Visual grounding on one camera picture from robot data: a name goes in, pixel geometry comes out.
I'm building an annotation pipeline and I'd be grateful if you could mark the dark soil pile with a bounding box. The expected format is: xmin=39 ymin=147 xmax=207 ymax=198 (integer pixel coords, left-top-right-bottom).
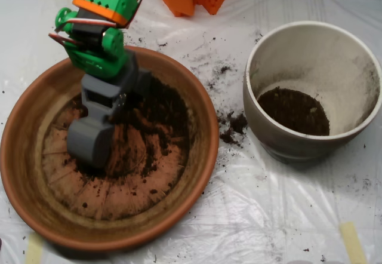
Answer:
xmin=67 ymin=74 xmax=192 ymax=187

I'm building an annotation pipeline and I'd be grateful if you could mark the dark soil heap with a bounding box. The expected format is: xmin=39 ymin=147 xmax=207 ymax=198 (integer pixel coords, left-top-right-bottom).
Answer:
xmin=257 ymin=87 xmax=330 ymax=136

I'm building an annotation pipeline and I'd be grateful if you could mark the terracotta clay saucer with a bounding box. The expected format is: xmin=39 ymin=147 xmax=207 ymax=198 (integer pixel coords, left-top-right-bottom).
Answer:
xmin=0 ymin=46 xmax=220 ymax=253

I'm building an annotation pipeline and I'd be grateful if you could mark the spilled soil patch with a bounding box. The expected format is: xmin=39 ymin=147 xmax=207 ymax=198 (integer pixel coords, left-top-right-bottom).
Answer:
xmin=219 ymin=110 xmax=250 ymax=148

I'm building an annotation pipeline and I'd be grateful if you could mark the white ceramic plant pot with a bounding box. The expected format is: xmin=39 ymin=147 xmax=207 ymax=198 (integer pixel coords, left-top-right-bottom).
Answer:
xmin=242 ymin=21 xmax=382 ymax=165

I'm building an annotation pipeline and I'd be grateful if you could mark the beige masking tape strip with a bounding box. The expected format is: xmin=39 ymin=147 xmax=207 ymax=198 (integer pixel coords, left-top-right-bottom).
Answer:
xmin=25 ymin=232 xmax=45 ymax=264
xmin=340 ymin=221 xmax=368 ymax=264

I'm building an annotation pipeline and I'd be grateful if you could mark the clear plastic cover sheet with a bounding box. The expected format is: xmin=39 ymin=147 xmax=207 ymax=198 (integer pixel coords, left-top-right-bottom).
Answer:
xmin=0 ymin=0 xmax=382 ymax=264

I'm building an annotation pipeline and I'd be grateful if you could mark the red white servo cable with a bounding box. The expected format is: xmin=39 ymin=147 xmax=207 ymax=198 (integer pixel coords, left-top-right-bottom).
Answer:
xmin=55 ymin=0 xmax=150 ymax=33
xmin=48 ymin=32 xmax=83 ymax=48

